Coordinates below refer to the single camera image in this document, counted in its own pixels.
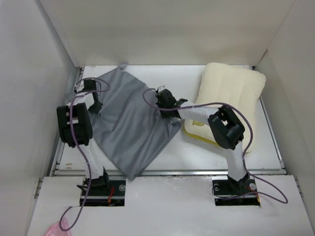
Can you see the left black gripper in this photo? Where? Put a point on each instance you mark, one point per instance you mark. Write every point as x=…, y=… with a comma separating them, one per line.
x=97, y=109

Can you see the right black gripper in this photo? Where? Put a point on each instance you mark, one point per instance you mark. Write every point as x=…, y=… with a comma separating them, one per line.
x=165, y=114

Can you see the grey pillowcase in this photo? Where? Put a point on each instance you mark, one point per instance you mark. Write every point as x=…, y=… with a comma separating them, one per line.
x=129, y=131

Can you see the cream yellow pillow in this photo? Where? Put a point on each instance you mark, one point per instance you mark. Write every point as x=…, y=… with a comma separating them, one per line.
x=234, y=85

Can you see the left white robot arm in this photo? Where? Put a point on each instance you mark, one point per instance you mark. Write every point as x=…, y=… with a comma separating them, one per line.
x=75, y=128

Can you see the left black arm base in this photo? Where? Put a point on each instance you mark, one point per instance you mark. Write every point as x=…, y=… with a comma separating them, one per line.
x=110, y=193

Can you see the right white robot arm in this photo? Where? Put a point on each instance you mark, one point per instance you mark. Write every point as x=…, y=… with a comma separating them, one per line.
x=226, y=128

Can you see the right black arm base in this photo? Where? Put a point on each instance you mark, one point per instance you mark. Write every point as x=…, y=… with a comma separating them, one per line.
x=228, y=192

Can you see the pink cloth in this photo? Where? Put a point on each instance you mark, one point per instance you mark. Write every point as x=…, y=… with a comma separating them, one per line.
x=55, y=229

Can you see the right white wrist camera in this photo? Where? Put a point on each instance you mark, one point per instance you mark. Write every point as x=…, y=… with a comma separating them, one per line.
x=159, y=89

